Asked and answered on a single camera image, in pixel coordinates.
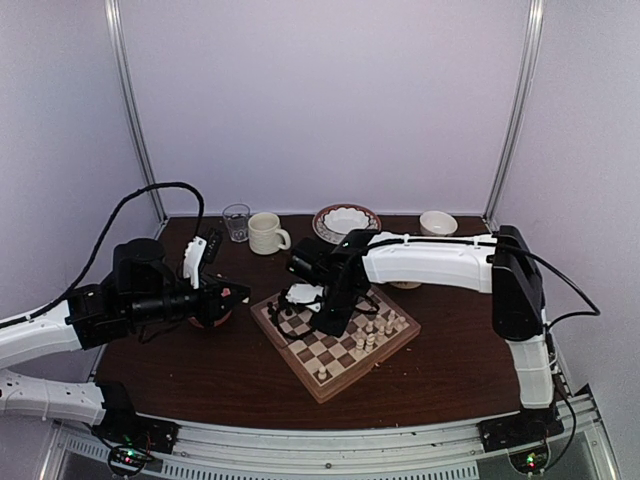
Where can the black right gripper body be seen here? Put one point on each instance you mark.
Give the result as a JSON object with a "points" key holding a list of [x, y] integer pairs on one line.
{"points": [[344, 305]]}

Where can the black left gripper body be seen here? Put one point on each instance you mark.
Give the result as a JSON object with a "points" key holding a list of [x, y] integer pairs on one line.
{"points": [[207, 309]]}

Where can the white chess knight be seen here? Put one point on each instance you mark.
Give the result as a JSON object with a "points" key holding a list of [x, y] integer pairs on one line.
{"points": [[390, 323]]}

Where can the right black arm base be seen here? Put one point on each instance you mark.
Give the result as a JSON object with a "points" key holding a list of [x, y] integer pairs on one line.
{"points": [[522, 428]]}

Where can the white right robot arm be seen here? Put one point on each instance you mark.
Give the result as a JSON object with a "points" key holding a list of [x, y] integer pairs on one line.
{"points": [[499, 265]]}

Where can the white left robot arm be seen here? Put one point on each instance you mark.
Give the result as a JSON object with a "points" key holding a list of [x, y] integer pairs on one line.
{"points": [[140, 291]]}

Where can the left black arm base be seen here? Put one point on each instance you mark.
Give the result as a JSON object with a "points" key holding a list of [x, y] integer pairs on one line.
{"points": [[146, 433]]}

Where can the black chess piece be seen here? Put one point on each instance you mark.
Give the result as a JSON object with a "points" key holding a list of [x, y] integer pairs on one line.
{"points": [[273, 312]]}

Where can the wooden chess board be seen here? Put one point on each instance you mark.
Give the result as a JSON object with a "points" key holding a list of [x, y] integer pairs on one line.
{"points": [[305, 351]]}

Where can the pink cat-ear bowl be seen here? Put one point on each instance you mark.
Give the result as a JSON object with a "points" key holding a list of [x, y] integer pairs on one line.
{"points": [[207, 324]]}

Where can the yellow cat-ear bowl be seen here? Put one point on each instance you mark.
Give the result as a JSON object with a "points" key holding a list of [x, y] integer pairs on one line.
{"points": [[405, 285]]}

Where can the cream ribbed mug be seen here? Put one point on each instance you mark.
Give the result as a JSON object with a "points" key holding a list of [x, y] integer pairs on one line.
{"points": [[266, 237]]}

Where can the patterned brown rim plate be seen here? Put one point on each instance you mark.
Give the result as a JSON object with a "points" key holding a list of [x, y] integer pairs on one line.
{"points": [[334, 238]]}

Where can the white scalloped bowl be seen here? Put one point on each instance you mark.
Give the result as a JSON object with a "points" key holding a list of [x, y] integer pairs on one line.
{"points": [[342, 220]]}

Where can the clear drinking glass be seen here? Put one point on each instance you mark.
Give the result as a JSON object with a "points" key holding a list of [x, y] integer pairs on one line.
{"points": [[236, 217]]}

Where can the white floral small bowl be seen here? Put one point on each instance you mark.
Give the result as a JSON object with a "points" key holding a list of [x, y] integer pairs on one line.
{"points": [[437, 223]]}

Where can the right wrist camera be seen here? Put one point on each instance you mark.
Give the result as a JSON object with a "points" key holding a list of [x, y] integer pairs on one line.
{"points": [[306, 295]]}

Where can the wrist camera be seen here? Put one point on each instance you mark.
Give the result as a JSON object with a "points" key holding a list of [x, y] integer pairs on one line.
{"points": [[306, 295], [200, 251]]}

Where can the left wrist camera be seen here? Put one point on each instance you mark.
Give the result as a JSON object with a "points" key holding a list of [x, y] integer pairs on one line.
{"points": [[200, 251]]}

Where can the front aluminium rail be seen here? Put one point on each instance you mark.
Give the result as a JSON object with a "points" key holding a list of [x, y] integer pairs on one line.
{"points": [[453, 450]]}

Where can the left aluminium frame post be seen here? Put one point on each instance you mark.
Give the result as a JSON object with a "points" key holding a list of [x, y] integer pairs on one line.
{"points": [[117, 37]]}

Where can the aluminium frame post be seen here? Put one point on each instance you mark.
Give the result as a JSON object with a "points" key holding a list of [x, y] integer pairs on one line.
{"points": [[117, 37], [528, 63]]}

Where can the right aluminium frame post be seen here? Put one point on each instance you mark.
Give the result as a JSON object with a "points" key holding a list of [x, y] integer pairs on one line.
{"points": [[528, 63]]}

